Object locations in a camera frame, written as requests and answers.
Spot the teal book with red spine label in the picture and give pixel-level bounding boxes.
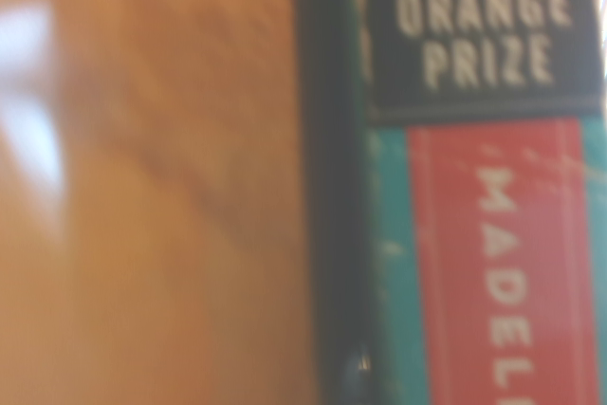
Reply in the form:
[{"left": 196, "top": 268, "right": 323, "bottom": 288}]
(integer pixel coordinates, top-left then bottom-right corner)
[{"left": 303, "top": 0, "right": 607, "bottom": 405}]

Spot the wooden bookshelf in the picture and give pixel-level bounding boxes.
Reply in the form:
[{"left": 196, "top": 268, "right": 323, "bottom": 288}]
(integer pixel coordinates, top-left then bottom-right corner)
[{"left": 0, "top": 0, "right": 371, "bottom": 405}]

